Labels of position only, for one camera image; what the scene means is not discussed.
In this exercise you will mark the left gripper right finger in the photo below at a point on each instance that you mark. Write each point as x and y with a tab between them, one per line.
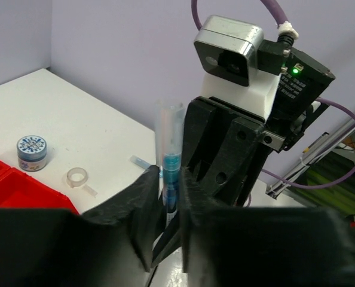
261	246

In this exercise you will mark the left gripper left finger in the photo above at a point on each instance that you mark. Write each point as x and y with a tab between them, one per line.
108	245

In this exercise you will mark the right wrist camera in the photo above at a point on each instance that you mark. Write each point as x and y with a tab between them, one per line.
242	68

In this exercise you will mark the clear pen cap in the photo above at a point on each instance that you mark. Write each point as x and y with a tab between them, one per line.
90	190
169	124

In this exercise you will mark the red four-compartment tray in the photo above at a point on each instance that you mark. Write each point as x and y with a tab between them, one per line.
19	190

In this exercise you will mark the blue pen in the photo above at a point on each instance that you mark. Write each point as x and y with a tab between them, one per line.
171	169

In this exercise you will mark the blue highlighter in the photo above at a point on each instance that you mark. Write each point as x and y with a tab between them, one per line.
139	162

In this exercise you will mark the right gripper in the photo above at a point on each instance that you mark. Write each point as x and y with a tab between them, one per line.
224	149

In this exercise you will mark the clear tape roll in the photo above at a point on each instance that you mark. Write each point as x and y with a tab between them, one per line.
76	177

